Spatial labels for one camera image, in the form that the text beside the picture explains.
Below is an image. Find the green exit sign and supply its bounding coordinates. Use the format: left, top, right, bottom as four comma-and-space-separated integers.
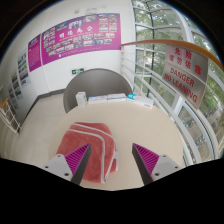
71, 67, 85, 75

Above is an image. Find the narrow magenta wall poster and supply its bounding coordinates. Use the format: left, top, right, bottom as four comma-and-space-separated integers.
27, 33, 43, 73

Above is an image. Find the flat white and teal box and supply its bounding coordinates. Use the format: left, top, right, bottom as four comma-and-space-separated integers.
126, 93, 155, 109

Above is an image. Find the white photo wall poster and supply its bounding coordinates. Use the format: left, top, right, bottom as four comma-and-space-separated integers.
7, 84, 16, 108
17, 49, 31, 88
9, 69, 22, 100

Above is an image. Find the wide magenta photo wall poster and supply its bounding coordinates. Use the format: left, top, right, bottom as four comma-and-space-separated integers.
40, 12, 122, 66

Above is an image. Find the curved railing with orange handrail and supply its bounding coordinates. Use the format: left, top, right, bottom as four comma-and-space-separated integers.
119, 38, 224, 164

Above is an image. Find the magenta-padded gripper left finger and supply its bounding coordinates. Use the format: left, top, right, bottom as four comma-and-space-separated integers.
42, 143, 92, 186

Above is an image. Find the white stair railing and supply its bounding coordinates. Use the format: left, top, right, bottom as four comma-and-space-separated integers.
0, 96, 22, 136

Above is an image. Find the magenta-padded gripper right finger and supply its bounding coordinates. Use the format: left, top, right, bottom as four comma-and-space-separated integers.
131, 143, 183, 186

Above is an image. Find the pink towel with white edge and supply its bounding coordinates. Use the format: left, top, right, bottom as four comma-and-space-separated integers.
55, 121, 119, 184

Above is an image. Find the red-lettered metal warning sign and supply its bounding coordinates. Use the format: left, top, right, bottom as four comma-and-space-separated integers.
161, 44, 209, 109

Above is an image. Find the small upright white box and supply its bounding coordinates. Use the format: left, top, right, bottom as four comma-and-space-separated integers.
75, 91, 88, 108

